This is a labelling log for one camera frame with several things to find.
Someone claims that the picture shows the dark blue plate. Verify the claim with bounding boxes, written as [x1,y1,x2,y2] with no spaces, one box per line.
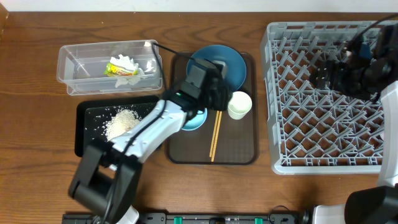
[192,45,246,92]

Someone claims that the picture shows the pale green cup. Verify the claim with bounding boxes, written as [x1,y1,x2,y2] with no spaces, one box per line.
[228,91,252,120]

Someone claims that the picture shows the light blue bowl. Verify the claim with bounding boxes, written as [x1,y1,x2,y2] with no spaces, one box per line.
[182,108,208,131]

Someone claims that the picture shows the white tissue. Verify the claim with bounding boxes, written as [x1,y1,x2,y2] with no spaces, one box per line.
[109,54,144,88]

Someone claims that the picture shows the white rice pile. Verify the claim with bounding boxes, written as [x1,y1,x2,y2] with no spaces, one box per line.
[104,109,141,141]

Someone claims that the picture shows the yellow snack wrapper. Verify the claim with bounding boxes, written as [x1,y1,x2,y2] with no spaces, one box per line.
[104,63,138,77]

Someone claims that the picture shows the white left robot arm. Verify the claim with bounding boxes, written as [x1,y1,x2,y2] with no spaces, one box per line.
[68,59,231,223]

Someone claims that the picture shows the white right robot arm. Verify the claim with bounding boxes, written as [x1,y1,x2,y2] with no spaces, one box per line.
[309,24,397,224]

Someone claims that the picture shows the grey dishwasher rack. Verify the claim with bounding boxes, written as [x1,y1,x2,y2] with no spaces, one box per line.
[261,21,389,175]

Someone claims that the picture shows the black waste tray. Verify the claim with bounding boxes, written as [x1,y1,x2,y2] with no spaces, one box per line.
[75,95,159,157]

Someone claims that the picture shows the clear plastic waste bin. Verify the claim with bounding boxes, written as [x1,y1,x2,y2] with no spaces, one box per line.
[57,40,162,95]

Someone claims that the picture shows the right wooden chopstick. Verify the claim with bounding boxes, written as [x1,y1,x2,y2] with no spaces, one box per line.
[211,111,223,162]

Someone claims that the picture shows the wooden chopstick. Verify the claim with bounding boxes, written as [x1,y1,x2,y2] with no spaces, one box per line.
[209,111,221,157]
[211,111,223,162]

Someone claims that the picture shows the left wooden chopstick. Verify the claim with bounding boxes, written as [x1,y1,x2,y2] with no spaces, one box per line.
[209,111,221,157]

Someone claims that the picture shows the brown serving tray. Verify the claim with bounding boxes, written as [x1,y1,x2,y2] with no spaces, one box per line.
[165,52,259,165]

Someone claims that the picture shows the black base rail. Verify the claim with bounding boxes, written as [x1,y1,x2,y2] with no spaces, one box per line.
[61,207,312,224]

